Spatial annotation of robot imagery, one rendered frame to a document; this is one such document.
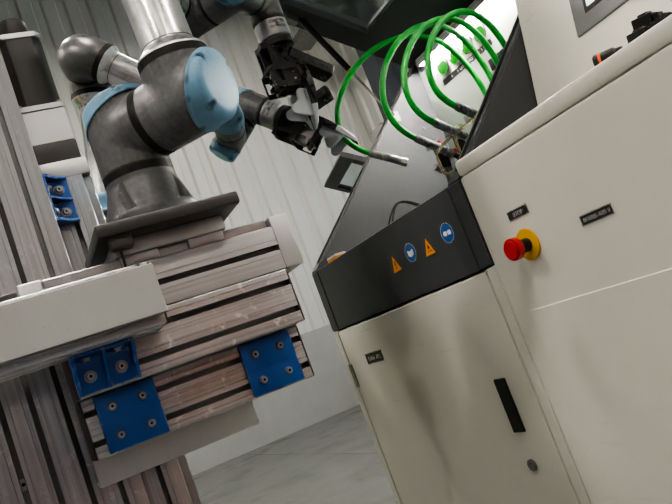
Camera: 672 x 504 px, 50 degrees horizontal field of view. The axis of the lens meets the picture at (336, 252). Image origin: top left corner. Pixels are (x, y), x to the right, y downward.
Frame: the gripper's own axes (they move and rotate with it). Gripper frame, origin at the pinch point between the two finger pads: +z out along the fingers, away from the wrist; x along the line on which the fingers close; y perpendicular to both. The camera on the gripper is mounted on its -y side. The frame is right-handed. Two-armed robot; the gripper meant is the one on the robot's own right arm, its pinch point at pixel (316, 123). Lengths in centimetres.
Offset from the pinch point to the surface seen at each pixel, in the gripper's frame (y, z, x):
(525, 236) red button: -2, 41, 46
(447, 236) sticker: -2.2, 35.1, 26.1
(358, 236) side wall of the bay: -17.2, 22.0, -30.8
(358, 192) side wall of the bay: -22.1, 10.6, -30.8
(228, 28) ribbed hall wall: -298, -370, -644
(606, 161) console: -2, 36, 65
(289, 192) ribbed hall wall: -298, -145, -644
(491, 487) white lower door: -2, 83, 9
